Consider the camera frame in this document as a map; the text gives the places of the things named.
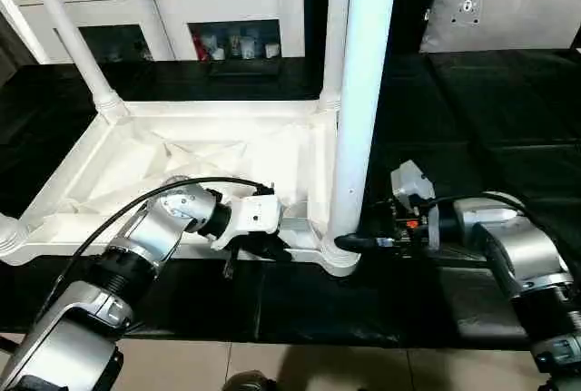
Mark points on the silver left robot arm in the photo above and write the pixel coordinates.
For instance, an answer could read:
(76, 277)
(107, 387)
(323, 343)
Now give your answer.
(109, 291)

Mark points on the black work mat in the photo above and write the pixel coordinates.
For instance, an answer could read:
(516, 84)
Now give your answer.
(490, 137)

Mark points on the grey cushion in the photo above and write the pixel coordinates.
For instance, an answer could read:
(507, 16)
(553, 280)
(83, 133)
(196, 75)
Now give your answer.
(508, 14)

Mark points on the black furniture with yellow label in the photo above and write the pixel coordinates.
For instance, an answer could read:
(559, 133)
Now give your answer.
(413, 1)

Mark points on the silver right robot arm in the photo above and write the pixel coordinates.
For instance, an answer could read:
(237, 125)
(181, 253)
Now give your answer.
(517, 255)

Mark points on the white glass-door cabinet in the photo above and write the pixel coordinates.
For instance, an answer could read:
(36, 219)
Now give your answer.
(109, 10)

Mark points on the white plastic table leg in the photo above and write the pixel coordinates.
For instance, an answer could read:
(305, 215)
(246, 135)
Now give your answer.
(11, 237)
(73, 37)
(363, 92)
(336, 28)

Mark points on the white plastic table top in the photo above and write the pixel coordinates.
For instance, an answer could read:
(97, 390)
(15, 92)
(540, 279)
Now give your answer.
(182, 151)

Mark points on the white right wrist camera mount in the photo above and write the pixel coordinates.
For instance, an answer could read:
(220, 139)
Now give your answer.
(413, 187)

